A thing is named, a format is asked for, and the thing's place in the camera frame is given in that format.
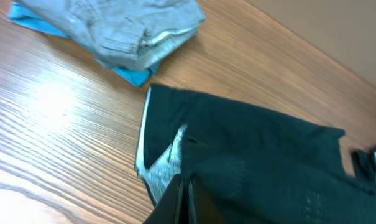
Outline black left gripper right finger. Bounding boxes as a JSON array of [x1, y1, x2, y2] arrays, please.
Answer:
[[188, 177, 226, 224]]

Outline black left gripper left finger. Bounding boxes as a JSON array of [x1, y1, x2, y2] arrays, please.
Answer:
[[143, 174, 184, 224]]

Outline dark navy shorts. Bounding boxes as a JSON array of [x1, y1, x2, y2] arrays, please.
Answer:
[[135, 85, 376, 223]]

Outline folded blue garment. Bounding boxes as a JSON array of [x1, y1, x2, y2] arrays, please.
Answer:
[[8, 1, 160, 87]]

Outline black t-shirt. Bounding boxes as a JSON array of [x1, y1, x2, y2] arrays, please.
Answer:
[[351, 146, 376, 184]]

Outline folded grey shorts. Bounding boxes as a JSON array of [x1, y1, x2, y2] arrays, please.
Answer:
[[18, 0, 206, 70]]

